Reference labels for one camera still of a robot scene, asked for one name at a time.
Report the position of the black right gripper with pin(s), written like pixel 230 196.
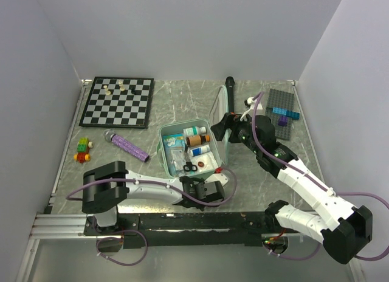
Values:
pixel 220 129

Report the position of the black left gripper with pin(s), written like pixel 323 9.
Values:
pixel 201 206

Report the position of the brown orange-cap bottle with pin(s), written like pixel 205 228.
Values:
pixel 197 140

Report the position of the white green medicine bottle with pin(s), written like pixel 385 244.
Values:
pixel 194 130

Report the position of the white gauze packet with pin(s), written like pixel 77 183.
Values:
pixel 208 159

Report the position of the white blue bandage roll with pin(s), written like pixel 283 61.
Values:
pixel 199 150

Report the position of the small black scissors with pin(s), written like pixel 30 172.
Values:
pixel 189 166

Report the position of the mint green medicine case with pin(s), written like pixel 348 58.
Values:
pixel 190 147

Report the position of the blue cotton swab pack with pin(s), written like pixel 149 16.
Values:
pixel 174 145

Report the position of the clear alcohol pad packets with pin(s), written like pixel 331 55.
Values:
pixel 177 162

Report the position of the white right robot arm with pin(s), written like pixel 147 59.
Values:
pixel 341 227

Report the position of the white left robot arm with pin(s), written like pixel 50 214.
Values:
pixel 116 184

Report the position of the black flashlight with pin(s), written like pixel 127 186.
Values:
pixel 230 84

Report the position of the purple lego brick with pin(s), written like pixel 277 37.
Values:
pixel 282 121

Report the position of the grey lego baseplate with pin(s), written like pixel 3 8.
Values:
pixel 283 100

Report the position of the blue lego bricks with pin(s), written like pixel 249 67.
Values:
pixel 291 114

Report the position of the cream chess piece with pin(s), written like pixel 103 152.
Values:
pixel 121 86

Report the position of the black white chessboard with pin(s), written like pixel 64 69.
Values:
pixel 121 109

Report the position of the purple glitter microphone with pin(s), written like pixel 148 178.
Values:
pixel 122 143

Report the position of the cream chess pawn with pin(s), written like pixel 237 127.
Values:
pixel 107 90

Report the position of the red yellow toy car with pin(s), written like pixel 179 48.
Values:
pixel 84 157

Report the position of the green lego block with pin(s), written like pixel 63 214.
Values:
pixel 83 145

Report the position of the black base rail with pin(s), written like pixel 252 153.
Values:
pixel 189 229

